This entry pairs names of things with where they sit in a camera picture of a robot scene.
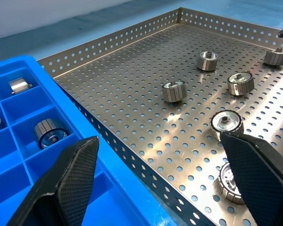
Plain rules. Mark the perforated metal tray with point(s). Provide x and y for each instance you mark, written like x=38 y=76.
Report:
x=132 y=82

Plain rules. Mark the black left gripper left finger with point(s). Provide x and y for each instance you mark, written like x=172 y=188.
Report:
x=70 y=183

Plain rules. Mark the blue compartment tray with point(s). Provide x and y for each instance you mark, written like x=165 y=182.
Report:
x=61 y=106

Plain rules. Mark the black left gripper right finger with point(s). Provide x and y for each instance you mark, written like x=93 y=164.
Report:
x=259 y=176

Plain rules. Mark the blue plastic table cover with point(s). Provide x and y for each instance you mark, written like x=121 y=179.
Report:
x=61 y=35

